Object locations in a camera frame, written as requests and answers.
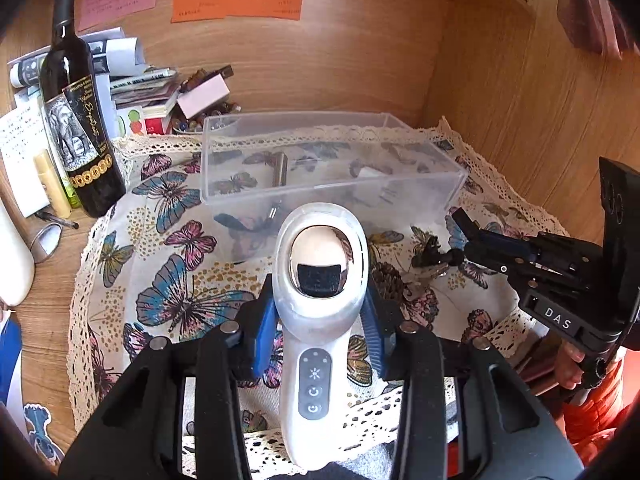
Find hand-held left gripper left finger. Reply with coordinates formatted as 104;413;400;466
59;287;279;480

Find person's right forearm orange sleeve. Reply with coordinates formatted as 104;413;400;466
559;347;640;457

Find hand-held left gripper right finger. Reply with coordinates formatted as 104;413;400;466
361;286;585;480

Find butterfly print lace cloth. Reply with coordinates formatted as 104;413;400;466
67;116;573;480

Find heap of glass marbles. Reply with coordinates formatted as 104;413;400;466
171;102;242;135

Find black pen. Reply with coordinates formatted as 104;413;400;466
34;210;80;230

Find blue figure sticker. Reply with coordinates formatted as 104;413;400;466
22;401;66;463

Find brown pinecone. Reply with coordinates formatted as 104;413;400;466
374;262;407;303

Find pile of papers and booklets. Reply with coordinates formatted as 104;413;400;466
7;27;180;137

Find pink and white box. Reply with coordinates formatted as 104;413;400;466
176;65;235;120

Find orange sticky note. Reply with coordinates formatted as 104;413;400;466
170;0;305;24

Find person's right hand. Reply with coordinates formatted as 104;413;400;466
554;342;592;392

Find brown notebook stack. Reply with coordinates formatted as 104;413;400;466
514;331;566;397

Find red and white small box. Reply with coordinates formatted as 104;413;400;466
143;104;170;136

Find clear plastic storage box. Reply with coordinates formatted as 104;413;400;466
199;112;471;233

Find silver metal keys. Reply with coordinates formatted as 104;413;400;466
403;266;448;292

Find white printed paper sheet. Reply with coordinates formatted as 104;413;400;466
0;95;53;218

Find white handheld facial massager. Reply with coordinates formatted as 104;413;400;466
275;201;370;466

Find dark red cloth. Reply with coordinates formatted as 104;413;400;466
556;0;640;58

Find round metal mirror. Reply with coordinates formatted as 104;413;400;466
28;225;64;264

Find dark wine bottle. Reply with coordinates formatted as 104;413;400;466
39;0;127;218

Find cream lip balm tube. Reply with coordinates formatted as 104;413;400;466
33;150;72;219

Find white plastic bottle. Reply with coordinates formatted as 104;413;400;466
0;195;36;307

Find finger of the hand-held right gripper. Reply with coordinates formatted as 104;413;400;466
439;247;473;267
449;207;483;243

